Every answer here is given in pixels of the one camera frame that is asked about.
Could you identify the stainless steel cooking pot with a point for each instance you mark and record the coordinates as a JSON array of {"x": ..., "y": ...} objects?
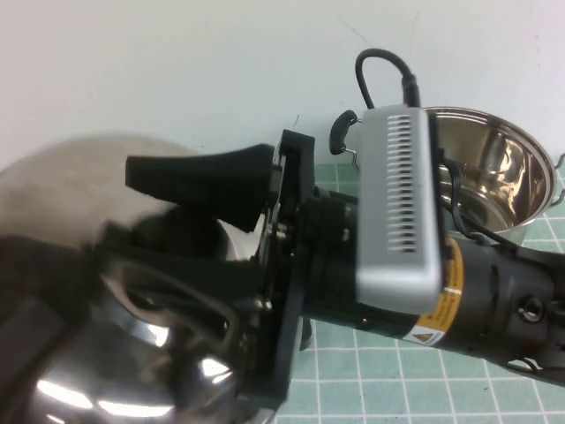
[{"x": 507, "y": 168}]

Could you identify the stainless steel pot lid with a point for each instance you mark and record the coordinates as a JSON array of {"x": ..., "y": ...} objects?
[{"x": 66, "y": 176}]

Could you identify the green checked tablecloth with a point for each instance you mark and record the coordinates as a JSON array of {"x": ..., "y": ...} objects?
[{"x": 397, "y": 388}]

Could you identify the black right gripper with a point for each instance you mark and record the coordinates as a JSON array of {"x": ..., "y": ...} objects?
[{"x": 300, "y": 221}]

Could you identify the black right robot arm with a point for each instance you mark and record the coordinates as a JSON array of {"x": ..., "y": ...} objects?
[{"x": 494, "y": 287}]

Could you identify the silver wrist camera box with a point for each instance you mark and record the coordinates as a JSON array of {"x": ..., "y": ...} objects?
[{"x": 397, "y": 212}]

